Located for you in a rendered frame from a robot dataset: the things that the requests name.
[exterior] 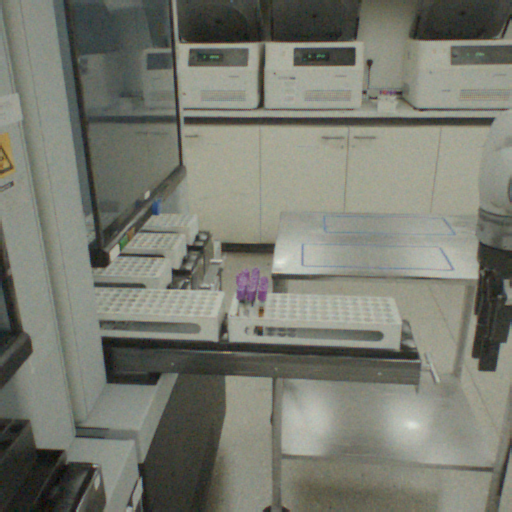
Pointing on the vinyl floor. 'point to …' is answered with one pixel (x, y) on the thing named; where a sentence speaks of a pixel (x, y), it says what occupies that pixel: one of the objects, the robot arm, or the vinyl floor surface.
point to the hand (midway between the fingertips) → (485, 348)
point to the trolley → (401, 406)
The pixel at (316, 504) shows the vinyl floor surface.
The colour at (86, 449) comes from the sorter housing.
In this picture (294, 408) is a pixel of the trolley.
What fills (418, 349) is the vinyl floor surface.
